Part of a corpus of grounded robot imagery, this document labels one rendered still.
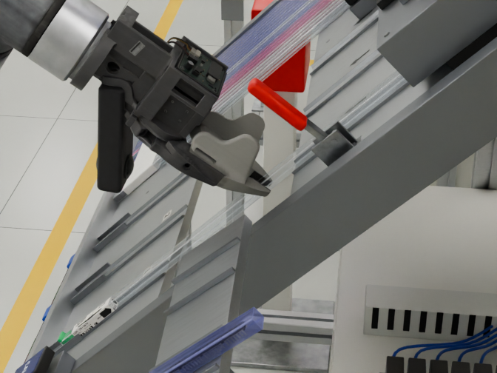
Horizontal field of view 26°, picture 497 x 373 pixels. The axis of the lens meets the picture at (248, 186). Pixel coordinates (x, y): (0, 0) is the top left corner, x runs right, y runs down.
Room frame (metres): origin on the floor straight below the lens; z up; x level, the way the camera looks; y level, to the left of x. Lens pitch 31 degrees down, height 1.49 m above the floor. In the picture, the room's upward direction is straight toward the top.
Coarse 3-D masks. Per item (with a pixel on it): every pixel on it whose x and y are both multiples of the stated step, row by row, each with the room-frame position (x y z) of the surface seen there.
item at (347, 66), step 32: (352, 32) 1.11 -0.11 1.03; (320, 64) 1.09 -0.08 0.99; (352, 64) 1.02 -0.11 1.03; (384, 64) 0.95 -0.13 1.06; (320, 96) 1.00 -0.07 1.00; (352, 96) 0.94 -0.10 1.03; (416, 96) 0.83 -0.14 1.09; (320, 128) 0.93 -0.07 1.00; (352, 128) 0.87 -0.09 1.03; (320, 160) 0.86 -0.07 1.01
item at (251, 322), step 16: (240, 320) 0.57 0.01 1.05; (256, 320) 0.56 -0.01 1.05; (208, 336) 0.57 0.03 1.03; (224, 336) 0.56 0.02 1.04; (240, 336) 0.56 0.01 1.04; (192, 352) 0.57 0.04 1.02; (208, 352) 0.56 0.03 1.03; (224, 352) 0.56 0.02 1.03; (160, 368) 0.57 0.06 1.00; (176, 368) 0.56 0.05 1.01; (192, 368) 0.56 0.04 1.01
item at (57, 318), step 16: (112, 192) 1.25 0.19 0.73; (96, 208) 1.22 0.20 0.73; (112, 208) 1.23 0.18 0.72; (96, 224) 1.17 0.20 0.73; (96, 240) 1.15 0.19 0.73; (80, 256) 1.10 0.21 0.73; (80, 272) 1.07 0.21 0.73; (64, 288) 1.03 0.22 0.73; (64, 304) 1.01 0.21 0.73; (48, 320) 0.97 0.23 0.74; (64, 320) 0.98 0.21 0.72; (48, 336) 0.95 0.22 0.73; (32, 352) 0.91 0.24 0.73
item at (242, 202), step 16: (400, 80) 0.87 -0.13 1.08; (368, 96) 0.88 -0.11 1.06; (384, 96) 0.87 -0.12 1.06; (352, 112) 0.87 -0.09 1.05; (304, 144) 0.89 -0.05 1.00; (288, 160) 0.88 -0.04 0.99; (304, 160) 0.88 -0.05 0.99; (272, 176) 0.88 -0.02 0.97; (224, 208) 0.90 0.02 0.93; (240, 208) 0.89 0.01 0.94; (208, 224) 0.89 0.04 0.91; (224, 224) 0.89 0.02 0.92; (192, 240) 0.89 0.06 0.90; (176, 256) 0.89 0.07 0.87; (144, 272) 0.90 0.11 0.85; (160, 272) 0.90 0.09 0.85; (128, 288) 0.90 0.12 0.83; (112, 304) 0.90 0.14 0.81; (64, 336) 0.91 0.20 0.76
